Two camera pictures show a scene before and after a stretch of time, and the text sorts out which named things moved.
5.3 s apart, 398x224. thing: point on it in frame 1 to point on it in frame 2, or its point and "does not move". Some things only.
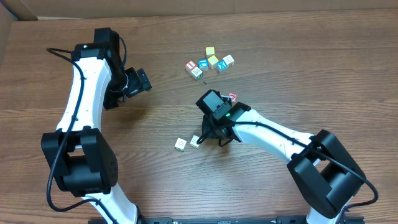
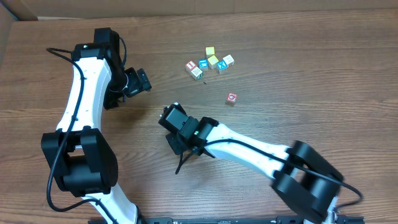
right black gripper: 211,131 to 173,142
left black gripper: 144,80 does not move
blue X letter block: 221,65 does not move
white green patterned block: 196,73 does not move
